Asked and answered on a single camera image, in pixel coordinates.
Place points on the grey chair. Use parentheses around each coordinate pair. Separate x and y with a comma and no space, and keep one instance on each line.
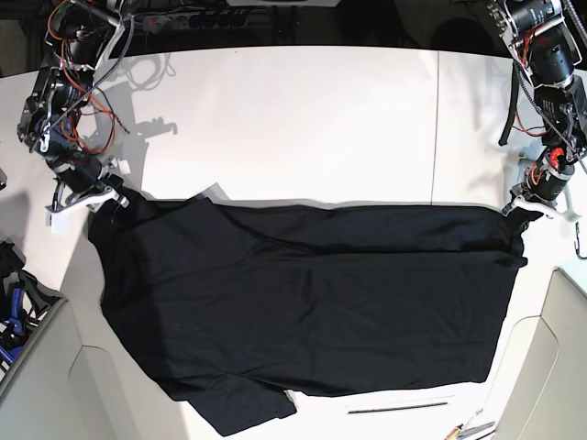
(58,388)
(539,391)

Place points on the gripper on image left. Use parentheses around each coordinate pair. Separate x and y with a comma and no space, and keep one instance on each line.
(85,181)

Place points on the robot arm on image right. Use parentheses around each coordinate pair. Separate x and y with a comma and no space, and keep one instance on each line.
(538,36)

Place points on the grey chair back left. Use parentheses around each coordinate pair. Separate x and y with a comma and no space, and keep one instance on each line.
(58,388)

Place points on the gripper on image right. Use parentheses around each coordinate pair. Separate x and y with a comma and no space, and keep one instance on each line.
(542,188)

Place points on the blue and black clutter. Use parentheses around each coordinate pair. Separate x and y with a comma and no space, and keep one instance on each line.
(24,304)

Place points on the black T-shirt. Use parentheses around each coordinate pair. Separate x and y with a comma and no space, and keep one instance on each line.
(229,308)

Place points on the grey chair back right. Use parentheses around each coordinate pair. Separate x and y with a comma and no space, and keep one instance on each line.
(539,391)

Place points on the tools at bottom edge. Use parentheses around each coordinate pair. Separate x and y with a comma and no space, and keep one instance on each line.
(472,429)

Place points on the white wrist camera, image left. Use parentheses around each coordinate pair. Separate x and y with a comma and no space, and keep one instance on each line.
(57,221)

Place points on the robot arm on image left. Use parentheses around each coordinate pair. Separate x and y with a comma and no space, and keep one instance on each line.
(81,36)

